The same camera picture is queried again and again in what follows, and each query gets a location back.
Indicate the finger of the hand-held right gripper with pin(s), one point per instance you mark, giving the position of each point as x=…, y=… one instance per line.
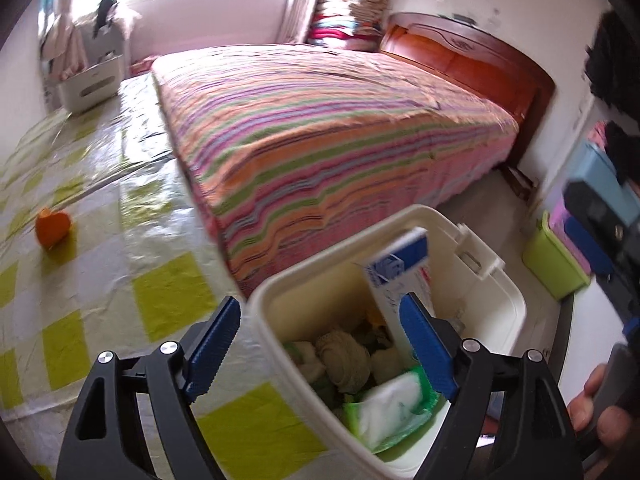
x=595, y=207

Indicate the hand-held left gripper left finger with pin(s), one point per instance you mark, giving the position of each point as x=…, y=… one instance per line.
x=212, y=350

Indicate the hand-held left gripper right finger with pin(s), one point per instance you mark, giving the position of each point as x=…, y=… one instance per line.
x=427, y=350

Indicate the green packet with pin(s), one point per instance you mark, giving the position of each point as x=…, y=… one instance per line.
x=395, y=405

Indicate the red white cardboard box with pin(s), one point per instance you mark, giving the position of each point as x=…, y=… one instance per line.
x=395, y=265

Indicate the white plastic trash bin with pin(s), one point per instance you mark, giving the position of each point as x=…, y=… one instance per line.
x=445, y=240

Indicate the person's right hand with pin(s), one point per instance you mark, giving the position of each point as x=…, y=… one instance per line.
x=580, y=405

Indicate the pink plastic basket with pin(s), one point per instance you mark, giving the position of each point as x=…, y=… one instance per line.
x=560, y=220

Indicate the light blue storage box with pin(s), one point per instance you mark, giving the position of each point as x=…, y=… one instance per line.
x=595, y=165

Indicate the dark blue box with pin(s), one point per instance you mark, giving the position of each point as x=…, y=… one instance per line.
x=587, y=250

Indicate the dark clothing pile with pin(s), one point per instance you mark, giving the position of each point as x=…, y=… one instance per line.
x=625, y=150

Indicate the pink cloth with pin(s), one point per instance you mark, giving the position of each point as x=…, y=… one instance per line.
x=597, y=135

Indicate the green plastic bin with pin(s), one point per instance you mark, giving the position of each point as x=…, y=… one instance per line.
x=550, y=265

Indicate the brown cardboard box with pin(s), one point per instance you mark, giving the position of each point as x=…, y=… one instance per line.
x=520, y=182

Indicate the wooden bed headboard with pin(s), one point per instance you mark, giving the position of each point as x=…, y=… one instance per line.
x=475, y=60

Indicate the orange peel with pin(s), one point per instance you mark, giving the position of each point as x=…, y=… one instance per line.
x=52, y=227

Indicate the small dark object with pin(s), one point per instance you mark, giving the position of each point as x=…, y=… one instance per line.
x=462, y=17

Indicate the bed with striped cover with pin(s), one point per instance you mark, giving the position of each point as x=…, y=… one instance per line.
x=325, y=135

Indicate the red cloth bundle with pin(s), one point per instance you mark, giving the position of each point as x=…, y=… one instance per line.
x=141, y=67

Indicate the white desk organizer box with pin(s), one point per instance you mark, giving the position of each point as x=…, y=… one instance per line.
x=90, y=85

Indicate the stack of folded blankets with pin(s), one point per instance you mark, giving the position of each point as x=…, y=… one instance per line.
x=350, y=10

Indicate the white cabinet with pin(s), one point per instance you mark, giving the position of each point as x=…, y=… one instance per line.
x=102, y=45

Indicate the beige hanging garment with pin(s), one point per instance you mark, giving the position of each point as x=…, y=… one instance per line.
x=65, y=45

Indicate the white lace cloth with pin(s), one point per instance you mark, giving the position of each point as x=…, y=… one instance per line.
x=125, y=17

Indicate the striped curtain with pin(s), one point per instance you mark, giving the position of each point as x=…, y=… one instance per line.
x=300, y=10

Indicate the blue hanging cloth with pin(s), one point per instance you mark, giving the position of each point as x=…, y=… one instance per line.
x=46, y=10

